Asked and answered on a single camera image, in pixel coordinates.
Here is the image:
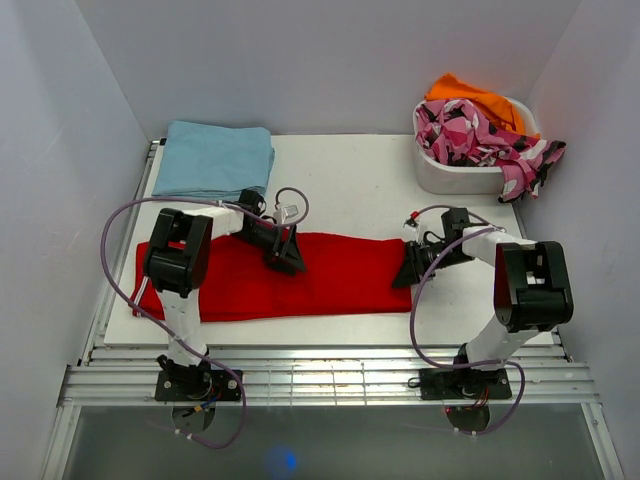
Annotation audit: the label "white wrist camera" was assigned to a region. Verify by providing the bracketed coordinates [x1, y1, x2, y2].
[402, 211, 427, 244]
[273, 204, 299, 224]

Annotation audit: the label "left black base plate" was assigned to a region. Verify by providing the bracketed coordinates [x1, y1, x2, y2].
[153, 370, 241, 403]

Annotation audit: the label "orange garment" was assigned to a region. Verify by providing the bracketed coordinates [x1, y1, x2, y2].
[424, 73, 540, 138]

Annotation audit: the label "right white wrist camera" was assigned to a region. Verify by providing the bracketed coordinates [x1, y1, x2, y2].
[402, 211, 427, 244]

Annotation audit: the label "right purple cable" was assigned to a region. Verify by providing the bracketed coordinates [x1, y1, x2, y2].
[405, 204, 526, 437]

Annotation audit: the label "pink camouflage trousers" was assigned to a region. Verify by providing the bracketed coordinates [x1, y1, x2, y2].
[413, 97, 567, 203]

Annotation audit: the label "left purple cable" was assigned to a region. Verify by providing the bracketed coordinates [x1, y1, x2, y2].
[100, 186, 311, 449]

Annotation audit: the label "purple cable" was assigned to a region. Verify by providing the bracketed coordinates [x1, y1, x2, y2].
[100, 186, 311, 449]
[405, 204, 526, 437]

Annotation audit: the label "red trousers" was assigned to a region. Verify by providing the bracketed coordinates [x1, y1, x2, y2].
[129, 231, 414, 323]

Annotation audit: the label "folded light blue trousers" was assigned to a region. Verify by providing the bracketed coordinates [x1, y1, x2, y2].
[152, 121, 275, 200]

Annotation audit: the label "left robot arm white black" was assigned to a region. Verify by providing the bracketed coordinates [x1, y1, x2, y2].
[142, 190, 307, 404]

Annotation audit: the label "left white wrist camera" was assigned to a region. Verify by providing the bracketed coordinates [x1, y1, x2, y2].
[273, 204, 299, 224]

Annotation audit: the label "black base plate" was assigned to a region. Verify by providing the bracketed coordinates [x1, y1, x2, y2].
[407, 368, 512, 400]
[153, 370, 241, 403]

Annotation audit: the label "white plastic basket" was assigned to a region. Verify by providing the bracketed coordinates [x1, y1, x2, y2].
[411, 95, 543, 195]

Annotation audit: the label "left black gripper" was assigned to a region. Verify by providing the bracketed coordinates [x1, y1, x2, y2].
[229, 224, 306, 276]

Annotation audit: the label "aluminium rail frame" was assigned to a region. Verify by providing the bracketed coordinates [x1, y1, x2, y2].
[41, 138, 626, 480]

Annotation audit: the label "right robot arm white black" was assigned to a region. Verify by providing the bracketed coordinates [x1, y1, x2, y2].
[392, 207, 574, 403]

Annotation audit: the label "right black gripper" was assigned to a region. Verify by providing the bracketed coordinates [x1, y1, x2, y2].
[391, 239, 475, 289]

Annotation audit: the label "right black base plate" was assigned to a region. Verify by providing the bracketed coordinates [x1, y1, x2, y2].
[407, 368, 512, 400]

